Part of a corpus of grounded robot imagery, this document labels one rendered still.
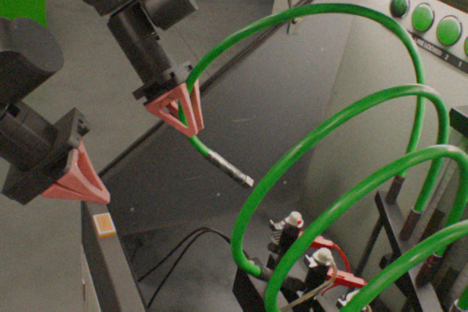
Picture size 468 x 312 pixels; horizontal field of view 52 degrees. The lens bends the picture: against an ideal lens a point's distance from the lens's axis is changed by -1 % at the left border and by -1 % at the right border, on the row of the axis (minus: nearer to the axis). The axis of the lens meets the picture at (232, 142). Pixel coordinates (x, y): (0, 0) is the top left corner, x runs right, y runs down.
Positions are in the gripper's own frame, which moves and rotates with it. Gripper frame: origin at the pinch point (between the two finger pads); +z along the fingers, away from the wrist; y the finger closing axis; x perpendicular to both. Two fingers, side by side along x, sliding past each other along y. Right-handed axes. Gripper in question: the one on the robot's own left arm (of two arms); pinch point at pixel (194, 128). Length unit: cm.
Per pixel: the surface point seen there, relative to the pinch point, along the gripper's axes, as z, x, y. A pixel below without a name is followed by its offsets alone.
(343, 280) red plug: 29.6, -9.0, -4.2
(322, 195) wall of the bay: 32, -1, 41
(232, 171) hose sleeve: 9.4, 0.1, 4.1
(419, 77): 10.6, -31.3, 7.9
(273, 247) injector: 22.4, -0.7, 0.2
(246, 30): -7.9, -14.9, -1.4
